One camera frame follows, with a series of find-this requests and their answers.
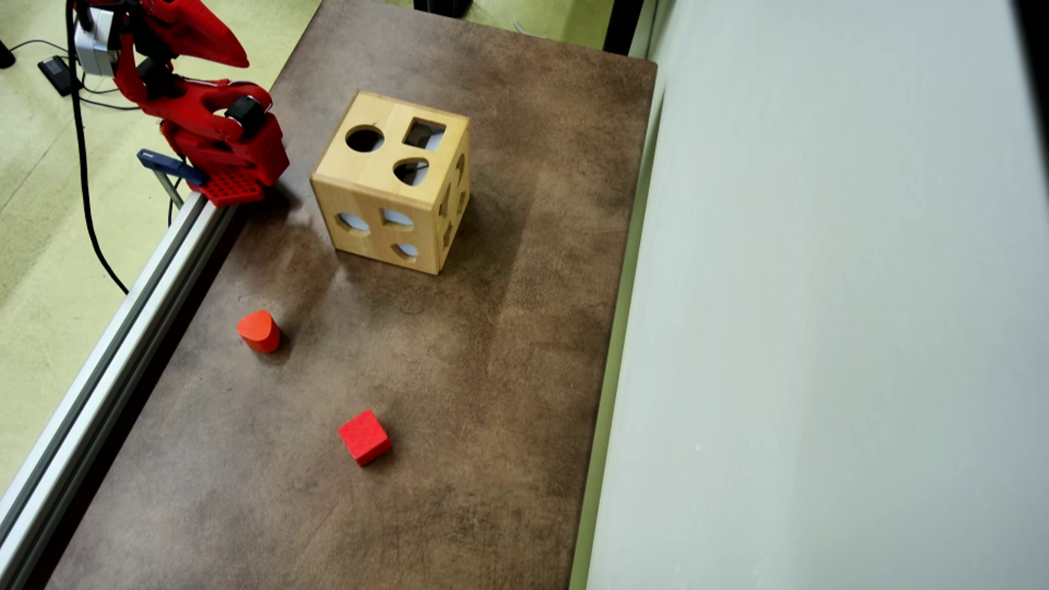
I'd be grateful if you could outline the aluminium profile rail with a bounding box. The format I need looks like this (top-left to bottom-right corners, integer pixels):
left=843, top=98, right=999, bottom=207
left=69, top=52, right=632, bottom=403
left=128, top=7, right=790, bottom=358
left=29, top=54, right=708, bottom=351
left=0, top=193, right=238, bottom=590

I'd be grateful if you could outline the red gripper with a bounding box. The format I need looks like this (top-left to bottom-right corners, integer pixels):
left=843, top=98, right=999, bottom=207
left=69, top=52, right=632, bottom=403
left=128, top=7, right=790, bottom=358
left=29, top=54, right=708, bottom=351
left=115, top=0, right=250, bottom=70

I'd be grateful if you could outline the wooden shape sorter box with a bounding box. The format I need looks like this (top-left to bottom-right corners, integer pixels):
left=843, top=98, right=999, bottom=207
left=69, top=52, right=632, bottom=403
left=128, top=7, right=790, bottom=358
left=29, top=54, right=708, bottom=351
left=310, top=89, right=472, bottom=276

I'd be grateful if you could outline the black power adapter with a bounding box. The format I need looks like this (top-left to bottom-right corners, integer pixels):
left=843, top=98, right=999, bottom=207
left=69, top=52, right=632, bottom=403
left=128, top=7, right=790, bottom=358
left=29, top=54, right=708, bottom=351
left=38, top=55, right=79, bottom=98

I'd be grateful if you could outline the red wooden cube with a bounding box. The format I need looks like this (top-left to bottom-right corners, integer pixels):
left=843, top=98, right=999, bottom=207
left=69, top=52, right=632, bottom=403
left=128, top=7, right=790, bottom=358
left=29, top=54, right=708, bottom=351
left=338, top=409, right=393, bottom=467

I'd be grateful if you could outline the dark vertical post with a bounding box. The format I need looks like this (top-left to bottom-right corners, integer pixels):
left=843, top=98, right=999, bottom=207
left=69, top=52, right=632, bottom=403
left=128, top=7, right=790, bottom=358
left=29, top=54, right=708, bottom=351
left=603, top=0, right=648, bottom=57

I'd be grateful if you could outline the red rounded triangle block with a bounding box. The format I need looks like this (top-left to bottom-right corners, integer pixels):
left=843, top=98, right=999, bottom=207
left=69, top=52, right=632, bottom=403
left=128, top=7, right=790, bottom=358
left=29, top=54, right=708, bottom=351
left=237, top=310, right=282, bottom=355

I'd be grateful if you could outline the thin black adapter cable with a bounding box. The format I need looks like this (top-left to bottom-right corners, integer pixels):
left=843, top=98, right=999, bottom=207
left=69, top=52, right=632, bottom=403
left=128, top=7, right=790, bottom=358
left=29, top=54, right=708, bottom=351
left=7, top=38, right=142, bottom=112

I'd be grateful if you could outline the black camera cable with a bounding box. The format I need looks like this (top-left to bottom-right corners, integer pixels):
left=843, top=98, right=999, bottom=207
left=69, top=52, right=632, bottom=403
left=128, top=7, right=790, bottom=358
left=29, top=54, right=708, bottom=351
left=65, top=0, right=131, bottom=295

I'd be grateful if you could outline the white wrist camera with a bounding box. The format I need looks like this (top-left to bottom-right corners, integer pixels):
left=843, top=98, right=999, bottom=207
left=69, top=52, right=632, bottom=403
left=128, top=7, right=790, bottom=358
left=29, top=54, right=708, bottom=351
left=73, top=7, right=117, bottom=79

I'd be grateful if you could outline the blue table clamp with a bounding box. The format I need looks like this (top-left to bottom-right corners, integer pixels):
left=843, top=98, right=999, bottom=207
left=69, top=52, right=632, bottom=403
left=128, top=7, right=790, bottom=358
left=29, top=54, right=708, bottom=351
left=137, top=148, right=207, bottom=210

